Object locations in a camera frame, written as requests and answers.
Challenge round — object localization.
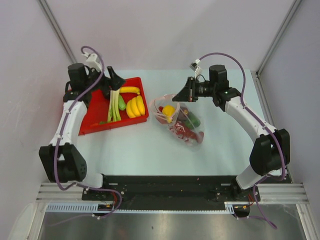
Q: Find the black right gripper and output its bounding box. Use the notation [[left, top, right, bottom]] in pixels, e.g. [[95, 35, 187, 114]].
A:
[[173, 77, 217, 103]]

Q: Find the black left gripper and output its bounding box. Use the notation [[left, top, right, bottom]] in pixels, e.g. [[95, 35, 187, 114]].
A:
[[85, 66, 126, 93]]

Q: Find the yellow bell pepper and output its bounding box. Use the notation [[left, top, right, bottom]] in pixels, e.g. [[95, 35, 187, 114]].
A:
[[162, 105, 176, 123]]

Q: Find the green bell pepper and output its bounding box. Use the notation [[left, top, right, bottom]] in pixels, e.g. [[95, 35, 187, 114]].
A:
[[183, 111, 201, 130]]

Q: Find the clear zip top bag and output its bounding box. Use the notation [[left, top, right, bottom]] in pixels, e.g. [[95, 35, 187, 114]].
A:
[[148, 94, 205, 151]]

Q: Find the red toy lobster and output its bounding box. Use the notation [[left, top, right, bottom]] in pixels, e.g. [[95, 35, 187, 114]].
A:
[[169, 120, 204, 146]]

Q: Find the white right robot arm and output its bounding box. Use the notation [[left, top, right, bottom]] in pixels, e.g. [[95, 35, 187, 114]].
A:
[[172, 65, 290, 201]]

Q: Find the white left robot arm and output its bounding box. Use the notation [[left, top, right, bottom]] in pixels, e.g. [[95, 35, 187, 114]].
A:
[[38, 63, 126, 200]]

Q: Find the single yellow banana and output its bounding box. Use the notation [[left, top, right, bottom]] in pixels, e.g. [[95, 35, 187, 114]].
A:
[[119, 86, 141, 95]]

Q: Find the green cucumber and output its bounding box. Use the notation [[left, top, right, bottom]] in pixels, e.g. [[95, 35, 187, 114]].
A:
[[118, 95, 126, 111]]

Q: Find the yellow banana bunch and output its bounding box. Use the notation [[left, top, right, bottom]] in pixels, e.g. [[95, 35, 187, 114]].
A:
[[126, 95, 146, 118]]

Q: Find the white green leek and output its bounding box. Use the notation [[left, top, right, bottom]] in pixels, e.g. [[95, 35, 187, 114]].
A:
[[99, 90, 122, 125]]

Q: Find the red plastic tray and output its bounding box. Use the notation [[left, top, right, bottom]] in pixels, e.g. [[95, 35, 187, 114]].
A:
[[78, 77, 149, 136]]

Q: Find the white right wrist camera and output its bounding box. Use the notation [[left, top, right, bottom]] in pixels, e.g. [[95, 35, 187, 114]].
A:
[[189, 59, 203, 80]]

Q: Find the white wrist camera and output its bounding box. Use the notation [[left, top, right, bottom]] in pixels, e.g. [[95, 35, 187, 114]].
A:
[[82, 51, 102, 72], [189, 59, 203, 80]]

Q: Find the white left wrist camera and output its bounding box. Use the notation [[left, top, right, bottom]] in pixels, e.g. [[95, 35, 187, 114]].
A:
[[82, 51, 102, 72]]

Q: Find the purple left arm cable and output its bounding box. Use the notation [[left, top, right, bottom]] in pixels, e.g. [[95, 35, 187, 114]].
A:
[[47, 45, 123, 226]]

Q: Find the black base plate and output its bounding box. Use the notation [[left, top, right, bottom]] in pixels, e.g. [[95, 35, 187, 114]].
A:
[[49, 174, 293, 211]]

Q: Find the white slotted cable duct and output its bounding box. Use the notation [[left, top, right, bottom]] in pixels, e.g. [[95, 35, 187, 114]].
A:
[[46, 202, 249, 215]]

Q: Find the aluminium frame rail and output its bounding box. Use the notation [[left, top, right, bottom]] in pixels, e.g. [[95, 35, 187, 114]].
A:
[[36, 183, 309, 205]]

